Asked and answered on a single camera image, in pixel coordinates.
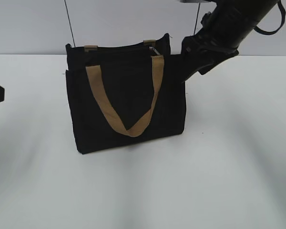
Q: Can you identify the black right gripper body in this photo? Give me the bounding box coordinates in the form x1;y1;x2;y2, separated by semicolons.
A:
180;4;239;83

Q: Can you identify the black canvas tote bag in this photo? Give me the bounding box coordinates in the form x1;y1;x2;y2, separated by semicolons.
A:
65;34;186;154

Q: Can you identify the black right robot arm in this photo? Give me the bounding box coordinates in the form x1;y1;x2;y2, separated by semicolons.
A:
180;0;286;82

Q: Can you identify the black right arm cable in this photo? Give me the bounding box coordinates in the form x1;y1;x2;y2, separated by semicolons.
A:
254;0;286;35

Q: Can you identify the thin black background cable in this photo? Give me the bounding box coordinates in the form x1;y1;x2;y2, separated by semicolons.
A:
64;0;76;48

